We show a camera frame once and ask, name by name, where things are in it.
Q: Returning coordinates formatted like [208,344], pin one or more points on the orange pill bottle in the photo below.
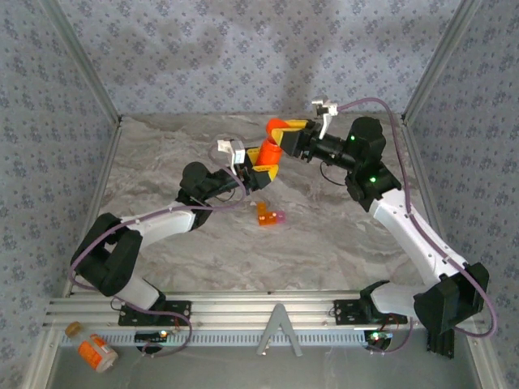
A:
[268,153]

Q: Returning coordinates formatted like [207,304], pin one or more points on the orange bottle cap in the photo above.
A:
[275,125]

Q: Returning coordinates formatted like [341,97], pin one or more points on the orange translucent pill box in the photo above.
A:
[267,219]

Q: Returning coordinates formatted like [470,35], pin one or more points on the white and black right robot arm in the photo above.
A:
[409,235]

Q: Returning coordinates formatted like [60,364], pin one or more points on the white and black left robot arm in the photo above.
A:
[162,221]

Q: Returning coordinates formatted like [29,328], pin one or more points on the small circuit board with LED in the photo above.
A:
[379,337]
[150,336]

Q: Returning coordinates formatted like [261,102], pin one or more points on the grey metal shelf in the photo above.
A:
[243,373]

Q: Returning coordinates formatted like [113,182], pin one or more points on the clear bottle with orange label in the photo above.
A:
[93,352]

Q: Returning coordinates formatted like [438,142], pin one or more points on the black extrusion piece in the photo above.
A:
[440,346]

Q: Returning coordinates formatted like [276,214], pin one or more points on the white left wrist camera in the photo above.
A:
[235,152]

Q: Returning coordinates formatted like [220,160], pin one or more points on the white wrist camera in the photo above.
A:
[235,152]
[326,108]

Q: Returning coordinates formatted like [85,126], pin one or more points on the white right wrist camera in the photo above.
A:
[326,108]

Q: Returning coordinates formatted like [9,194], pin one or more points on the aluminium table side rail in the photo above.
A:
[107,166]
[417,162]

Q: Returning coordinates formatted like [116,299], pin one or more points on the aluminium corner post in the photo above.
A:
[438,61]
[87,67]

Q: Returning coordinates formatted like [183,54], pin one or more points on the aluminium front rail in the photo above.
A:
[243,312]

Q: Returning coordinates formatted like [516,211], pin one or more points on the grey A-shaped bracket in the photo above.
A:
[280,314]

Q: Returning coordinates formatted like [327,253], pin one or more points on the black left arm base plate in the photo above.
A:
[134,316]

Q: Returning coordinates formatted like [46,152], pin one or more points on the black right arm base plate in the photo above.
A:
[344,314]

